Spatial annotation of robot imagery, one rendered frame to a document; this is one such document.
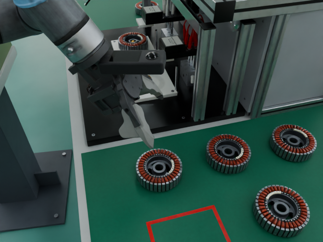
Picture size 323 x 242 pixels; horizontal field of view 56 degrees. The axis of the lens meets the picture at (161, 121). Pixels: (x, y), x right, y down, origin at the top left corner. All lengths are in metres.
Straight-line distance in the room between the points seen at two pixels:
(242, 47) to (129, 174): 0.42
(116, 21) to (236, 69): 0.81
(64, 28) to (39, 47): 2.49
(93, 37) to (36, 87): 1.96
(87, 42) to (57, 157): 1.39
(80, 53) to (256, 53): 0.48
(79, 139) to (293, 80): 0.63
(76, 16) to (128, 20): 0.98
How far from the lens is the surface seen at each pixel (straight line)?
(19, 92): 2.47
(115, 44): 1.22
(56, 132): 2.04
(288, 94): 0.98
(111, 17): 1.53
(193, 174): 0.77
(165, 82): 1.00
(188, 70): 0.98
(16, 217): 1.70
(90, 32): 0.53
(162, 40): 0.94
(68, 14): 0.52
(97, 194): 0.75
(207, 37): 0.73
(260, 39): 0.83
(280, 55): 0.86
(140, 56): 0.54
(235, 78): 0.83
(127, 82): 0.56
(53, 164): 1.84
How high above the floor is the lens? 1.36
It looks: 43 degrees down
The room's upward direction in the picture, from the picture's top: straight up
